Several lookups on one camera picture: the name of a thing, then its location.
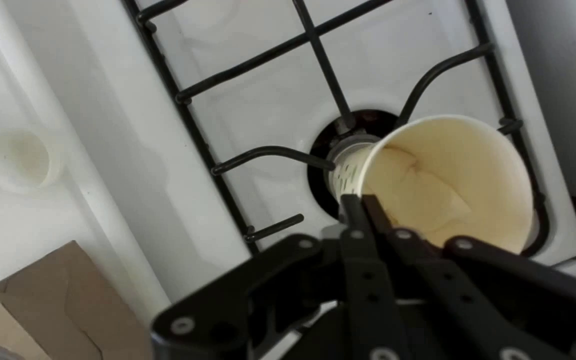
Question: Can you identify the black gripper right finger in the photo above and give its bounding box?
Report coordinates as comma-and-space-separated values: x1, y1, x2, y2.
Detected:
362, 197, 576, 360

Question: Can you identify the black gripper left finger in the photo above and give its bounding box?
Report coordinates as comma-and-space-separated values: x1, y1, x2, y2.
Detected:
150, 197, 407, 360

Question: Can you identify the paper coffee cup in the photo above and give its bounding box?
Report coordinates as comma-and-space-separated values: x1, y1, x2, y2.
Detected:
325, 114, 533, 254

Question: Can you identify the cardboard cupholder box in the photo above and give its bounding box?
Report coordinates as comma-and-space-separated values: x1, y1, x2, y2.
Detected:
0, 242, 152, 360

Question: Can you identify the white gas stove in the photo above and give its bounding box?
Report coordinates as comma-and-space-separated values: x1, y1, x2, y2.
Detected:
0, 0, 576, 323

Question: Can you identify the black stove grate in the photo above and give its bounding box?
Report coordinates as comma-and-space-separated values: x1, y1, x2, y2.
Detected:
121, 0, 535, 252

